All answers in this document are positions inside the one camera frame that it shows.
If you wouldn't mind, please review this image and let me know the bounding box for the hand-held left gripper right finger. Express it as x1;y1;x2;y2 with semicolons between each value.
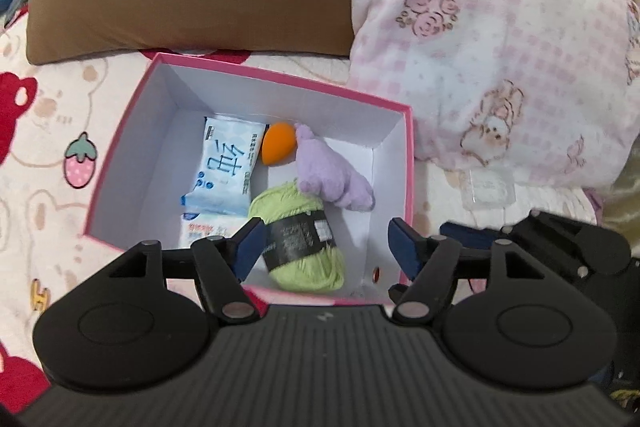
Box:
387;217;546;325

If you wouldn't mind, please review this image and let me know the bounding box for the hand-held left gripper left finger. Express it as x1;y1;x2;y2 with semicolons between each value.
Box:
107;217;268;323

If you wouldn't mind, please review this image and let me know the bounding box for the white tissue packet red print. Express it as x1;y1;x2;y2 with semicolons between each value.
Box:
179;213;251;250

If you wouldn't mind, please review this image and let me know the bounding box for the green yarn ball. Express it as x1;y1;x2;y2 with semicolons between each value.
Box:
248;179;346;293

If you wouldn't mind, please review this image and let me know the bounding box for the blue tissue packet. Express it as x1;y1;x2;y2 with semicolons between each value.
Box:
180;116;267;217

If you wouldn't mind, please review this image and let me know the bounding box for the purple plush toy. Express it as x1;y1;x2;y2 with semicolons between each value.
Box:
294;123;376;212

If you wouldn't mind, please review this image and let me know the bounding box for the orange makeup sponge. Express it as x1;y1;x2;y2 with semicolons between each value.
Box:
261;122;298;166

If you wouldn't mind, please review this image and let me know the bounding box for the pink cardboard box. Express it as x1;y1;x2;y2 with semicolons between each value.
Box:
82;52;416;308

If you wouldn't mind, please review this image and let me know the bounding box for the clear plastic case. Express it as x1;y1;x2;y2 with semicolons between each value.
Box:
462;169;516;210

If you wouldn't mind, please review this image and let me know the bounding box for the beige satin cloth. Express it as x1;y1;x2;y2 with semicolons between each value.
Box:
597;167;640;258

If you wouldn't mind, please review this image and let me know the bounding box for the pink checkered pillow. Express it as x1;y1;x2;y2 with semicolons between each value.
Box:
347;0;640;188

